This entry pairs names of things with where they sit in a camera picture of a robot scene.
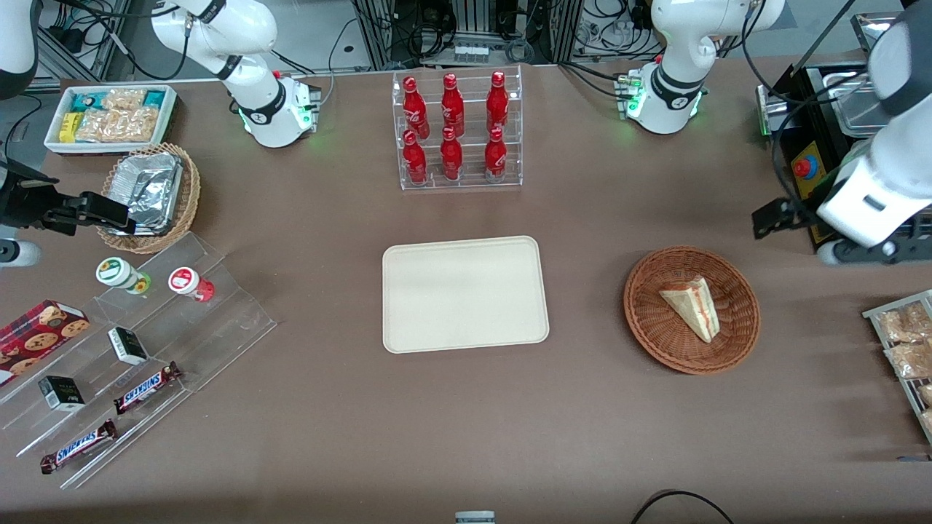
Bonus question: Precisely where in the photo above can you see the snickers bar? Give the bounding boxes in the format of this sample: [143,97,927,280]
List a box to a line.
[113,361,183,416]
[39,418,118,475]

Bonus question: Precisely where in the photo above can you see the clear acrylic stepped display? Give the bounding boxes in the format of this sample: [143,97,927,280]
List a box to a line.
[0,231,278,491]

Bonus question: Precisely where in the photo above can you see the large clear snack bag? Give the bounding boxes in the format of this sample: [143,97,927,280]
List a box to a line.
[75,107,159,144]

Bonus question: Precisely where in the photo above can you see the clear acrylic bottle rack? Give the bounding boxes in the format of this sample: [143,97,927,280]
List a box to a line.
[392,65,524,192]

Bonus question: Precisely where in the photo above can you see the black floor cable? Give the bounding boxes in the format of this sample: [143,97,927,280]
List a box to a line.
[629,489,737,524]

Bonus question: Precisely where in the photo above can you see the small black box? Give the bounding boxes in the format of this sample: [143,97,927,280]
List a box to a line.
[37,375,86,413]
[107,326,149,366]

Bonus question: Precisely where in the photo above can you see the cream plastic tray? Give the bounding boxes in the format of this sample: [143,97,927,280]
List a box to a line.
[382,235,550,355]

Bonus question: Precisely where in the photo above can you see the clear bagged pastry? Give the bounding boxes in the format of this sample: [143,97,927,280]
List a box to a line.
[876,301,932,344]
[883,341,932,380]

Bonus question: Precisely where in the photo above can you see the red cookie box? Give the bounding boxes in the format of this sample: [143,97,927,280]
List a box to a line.
[0,299,91,388]

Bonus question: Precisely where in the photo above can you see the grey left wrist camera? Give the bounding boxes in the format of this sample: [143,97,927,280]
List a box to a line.
[815,239,932,267]

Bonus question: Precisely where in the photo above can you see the silver foil container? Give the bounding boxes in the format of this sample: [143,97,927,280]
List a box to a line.
[108,152,184,236]

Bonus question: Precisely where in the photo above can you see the aluminium frame rack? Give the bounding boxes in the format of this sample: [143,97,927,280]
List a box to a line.
[352,0,585,71]

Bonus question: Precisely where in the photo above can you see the small clear snack bag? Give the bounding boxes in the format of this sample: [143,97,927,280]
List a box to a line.
[102,88,148,111]

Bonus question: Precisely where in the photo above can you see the red lid cup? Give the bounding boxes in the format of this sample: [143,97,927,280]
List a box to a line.
[167,266,216,303]

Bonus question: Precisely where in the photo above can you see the green lid cup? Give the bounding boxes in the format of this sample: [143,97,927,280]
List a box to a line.
[95,257,152,295]

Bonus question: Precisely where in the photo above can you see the white plastic snack bin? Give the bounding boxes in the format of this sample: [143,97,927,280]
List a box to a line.
[43,84,178,156]

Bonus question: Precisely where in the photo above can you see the red cola bottle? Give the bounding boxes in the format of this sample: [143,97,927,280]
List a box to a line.
[402,130,430,186]
[486,71,511,134]
[439,126,465,182]
[483,127,509,183]
[402,76,431,140]
[440,73,466,138]

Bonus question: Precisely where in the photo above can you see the tray of packaged crackers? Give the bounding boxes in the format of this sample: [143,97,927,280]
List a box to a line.
[862,289,932,446]

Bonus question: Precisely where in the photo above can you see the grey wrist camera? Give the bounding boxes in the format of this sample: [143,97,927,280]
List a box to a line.
[0,239,43,268]
[815,239,932,267]

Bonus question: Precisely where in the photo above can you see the black equipment stand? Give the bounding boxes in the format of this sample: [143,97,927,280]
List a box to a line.
[756,61,932,253]

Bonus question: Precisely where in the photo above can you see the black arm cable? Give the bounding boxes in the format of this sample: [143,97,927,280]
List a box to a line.
[739,0,878,228]

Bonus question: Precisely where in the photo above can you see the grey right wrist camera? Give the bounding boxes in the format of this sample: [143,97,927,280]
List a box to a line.
[0,239,43,268]

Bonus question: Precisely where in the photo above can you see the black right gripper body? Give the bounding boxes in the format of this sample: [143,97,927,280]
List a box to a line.
[0,162,83,236]

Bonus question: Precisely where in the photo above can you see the triangular sandwich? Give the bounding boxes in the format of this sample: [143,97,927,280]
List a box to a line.
[659,275,722,344]

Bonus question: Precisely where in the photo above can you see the steel pan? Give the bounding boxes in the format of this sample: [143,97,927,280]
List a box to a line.
[829,68,895,139]
[850,10,909,60]

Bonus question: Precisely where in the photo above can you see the light wicker basket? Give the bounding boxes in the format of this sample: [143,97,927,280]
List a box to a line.
[96,142,202,255]

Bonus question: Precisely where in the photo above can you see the brown wicker basket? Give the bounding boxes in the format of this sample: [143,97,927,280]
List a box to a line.
[623,246,762,376]

